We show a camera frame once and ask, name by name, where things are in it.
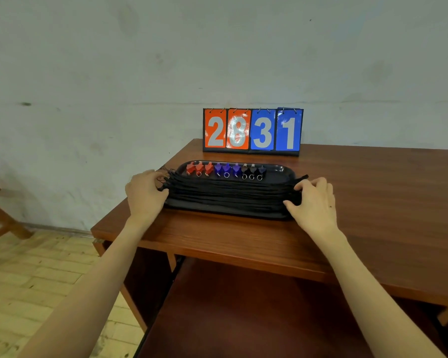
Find person's left hand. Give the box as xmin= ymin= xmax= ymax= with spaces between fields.
xmin=124 ymin=169 xmax=170 ymax=231

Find person's right hand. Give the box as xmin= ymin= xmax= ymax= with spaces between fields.
xmin=282 ymin=177 xmax=341 ymax=244

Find black plastic tray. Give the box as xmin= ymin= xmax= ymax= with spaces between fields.
xmin=159 ymin=160 xmax=304 ymax=222

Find straightened black lanyards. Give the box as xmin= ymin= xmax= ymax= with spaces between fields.
xmin=157 ymin=167 xmax=310 ymax=216

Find wooden desk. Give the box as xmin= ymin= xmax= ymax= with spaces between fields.
xmin=133 ymin=257 xmax=448 ymax=358

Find person's right forearm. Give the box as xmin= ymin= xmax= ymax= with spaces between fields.
xmin=316 ymin=230 xmax=448 ymax=358

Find person's left forearm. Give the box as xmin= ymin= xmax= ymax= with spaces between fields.
xmin=16 ymin=219 xmax=147 ymax=358

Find orange and blue flip scoreboard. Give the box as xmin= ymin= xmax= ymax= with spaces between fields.
xmin=202 ymin=106 xmax=305 ymax=158

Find brown wooden chair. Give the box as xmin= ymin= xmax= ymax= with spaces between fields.
xmin=0 ymin=181 xmax=35 ymax=247

